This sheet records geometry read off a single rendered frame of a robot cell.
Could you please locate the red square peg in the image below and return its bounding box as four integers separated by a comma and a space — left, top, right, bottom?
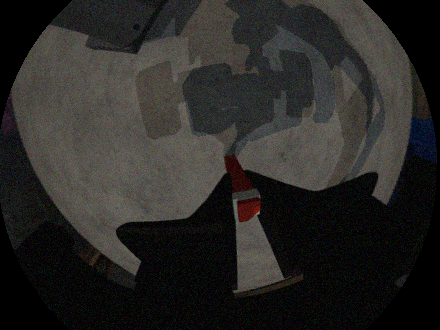
224, 154, 261, 222

